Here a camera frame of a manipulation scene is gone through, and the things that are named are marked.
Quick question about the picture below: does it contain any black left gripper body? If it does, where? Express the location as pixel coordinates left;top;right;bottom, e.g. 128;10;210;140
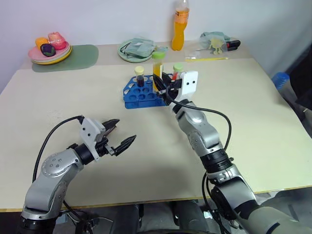
94;130;117;157

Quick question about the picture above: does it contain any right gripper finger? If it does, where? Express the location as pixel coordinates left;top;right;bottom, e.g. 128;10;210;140
162;72;175;85
153;74;168;94

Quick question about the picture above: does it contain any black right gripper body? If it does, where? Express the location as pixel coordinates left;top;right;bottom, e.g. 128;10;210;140
156;78;183;106

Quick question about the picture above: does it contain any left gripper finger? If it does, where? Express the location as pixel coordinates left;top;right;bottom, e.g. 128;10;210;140
100;118;121;139
114;134;137;156

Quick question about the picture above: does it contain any yellow tube green cap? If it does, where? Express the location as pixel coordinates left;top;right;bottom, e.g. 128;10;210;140
151;51;167;95

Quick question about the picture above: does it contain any blue test tube rack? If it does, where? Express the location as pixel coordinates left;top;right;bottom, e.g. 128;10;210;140
121;72;172;110

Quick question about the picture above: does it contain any red tube green cap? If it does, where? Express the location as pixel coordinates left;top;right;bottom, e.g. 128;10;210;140
170;62;184;82

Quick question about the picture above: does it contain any dark red tube yellow cap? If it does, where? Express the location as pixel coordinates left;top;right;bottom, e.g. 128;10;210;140
134;66;146;88

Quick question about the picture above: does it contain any thin yellow stick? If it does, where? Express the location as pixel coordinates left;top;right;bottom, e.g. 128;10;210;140
185;57;229;62

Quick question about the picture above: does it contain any teal fabric pouch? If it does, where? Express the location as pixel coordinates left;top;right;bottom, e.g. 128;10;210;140
120;37;157;58

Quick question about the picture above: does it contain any orange soda bottle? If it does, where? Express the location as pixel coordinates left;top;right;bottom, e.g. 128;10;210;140
171;0;191;52

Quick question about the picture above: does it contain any light green plate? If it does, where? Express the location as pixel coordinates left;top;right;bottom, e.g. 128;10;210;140
117;40;159;63

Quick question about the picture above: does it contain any yellow-green toy figure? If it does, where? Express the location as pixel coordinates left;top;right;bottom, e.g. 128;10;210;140
207;38;225;56

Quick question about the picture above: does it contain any clear bag with teal cloth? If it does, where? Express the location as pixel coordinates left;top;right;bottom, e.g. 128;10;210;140
199;31;231;56

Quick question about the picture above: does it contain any red and black tool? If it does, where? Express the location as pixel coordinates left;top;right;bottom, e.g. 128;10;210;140
225;39;242;52

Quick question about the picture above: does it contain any green placemat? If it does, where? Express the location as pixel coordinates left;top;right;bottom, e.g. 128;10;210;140
31;44;99;73

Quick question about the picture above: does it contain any stack of colourful plates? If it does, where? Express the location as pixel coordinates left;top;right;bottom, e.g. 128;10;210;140
30;45;74;65

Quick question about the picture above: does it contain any dark rounded shape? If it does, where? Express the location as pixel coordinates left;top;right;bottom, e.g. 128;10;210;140
171;200;211;234

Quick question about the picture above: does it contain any purple toy fruit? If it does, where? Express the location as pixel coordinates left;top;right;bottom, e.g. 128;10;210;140
39;43;57;57

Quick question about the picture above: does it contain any pink toy fruit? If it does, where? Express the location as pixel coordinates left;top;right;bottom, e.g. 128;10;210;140
47;31;67;51

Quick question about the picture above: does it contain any pink plate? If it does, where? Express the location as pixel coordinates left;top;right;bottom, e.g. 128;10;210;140
27;40;72;62

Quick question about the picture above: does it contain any blue ribbed container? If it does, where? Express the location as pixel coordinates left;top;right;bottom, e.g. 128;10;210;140
271;71;291;91

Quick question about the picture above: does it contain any orange toy fruit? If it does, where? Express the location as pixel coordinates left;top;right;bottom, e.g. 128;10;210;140
35;37;48;49

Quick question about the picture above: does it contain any dark bulky object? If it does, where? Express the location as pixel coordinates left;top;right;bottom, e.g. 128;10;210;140
280;42;312;140

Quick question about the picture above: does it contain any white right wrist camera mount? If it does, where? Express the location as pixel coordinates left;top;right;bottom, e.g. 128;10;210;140
175;70;199;102

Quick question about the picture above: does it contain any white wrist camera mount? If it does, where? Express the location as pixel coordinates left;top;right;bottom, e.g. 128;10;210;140
79;117;108;162
175;70;199;102

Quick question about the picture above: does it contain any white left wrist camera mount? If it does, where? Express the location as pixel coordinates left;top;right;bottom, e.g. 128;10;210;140
79;117;108;162

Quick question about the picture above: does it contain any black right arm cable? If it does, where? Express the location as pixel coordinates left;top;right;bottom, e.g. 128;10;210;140
168;100;232;156

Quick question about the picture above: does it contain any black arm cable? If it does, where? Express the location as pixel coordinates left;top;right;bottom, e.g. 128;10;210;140
168;100;232;156
32;116;85;182

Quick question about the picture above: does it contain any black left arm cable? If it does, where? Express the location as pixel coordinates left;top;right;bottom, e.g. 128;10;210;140
32;116;85;182

